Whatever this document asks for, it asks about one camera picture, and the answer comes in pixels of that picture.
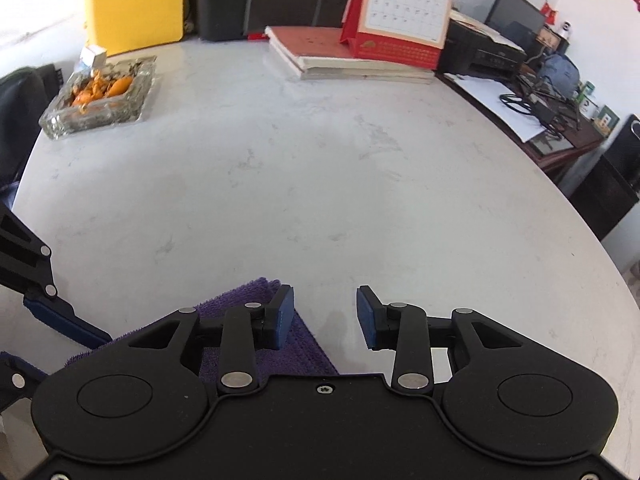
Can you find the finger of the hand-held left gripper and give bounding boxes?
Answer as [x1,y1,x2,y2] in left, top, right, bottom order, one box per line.
[0,351,51,413]
[0,205,113,348]

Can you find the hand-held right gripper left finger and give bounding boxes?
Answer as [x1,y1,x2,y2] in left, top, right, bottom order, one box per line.
[127,284,296,393]

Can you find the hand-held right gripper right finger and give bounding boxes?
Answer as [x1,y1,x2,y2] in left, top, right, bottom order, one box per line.
[356,285,523,393]

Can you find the purple towel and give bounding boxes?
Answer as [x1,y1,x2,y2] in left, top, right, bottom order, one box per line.
[65,277,341,383]

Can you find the black chair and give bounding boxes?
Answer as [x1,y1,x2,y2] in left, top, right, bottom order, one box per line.
[0,65,66,196]

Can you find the glass ashtray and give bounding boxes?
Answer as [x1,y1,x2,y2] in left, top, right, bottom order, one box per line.
[39,54,158,140]

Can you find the orange peels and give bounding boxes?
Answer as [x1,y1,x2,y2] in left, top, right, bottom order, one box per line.
[70,72,135,107]

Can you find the dark wooden desk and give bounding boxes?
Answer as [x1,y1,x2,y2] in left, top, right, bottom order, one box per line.
[435,70,608,198]

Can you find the white paper sheets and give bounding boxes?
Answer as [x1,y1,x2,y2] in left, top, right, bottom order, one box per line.
[445,72,548,143]

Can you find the small white box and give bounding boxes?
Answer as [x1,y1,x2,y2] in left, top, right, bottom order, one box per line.
[75,45,108,73]

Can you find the black water dispenser cabinet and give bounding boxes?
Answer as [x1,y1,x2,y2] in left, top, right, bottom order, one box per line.
[567,114,640,241]

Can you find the red hardcover book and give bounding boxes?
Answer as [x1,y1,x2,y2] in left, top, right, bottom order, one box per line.
[265,25,436,85]

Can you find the black printer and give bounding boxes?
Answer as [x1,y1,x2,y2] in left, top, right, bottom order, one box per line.
[437,10,528,81]

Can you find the grey blue bag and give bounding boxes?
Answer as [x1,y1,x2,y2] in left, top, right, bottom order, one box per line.
[537,54,581,96]

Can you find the black case with blue sticker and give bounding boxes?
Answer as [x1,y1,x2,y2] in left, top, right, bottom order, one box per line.
[192,0,358,42]

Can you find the red desk calendar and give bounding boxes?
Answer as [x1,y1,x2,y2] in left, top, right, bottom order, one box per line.
[340,0,460,68]

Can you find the black computer monitor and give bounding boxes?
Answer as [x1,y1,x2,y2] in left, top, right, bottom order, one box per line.
[484,0,547,48]

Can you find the black power adapter with cable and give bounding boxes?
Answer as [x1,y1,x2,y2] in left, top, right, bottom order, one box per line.
[500,80,581,136]

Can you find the green photo frame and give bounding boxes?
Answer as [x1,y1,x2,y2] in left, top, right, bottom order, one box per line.
[595,105,621,136]

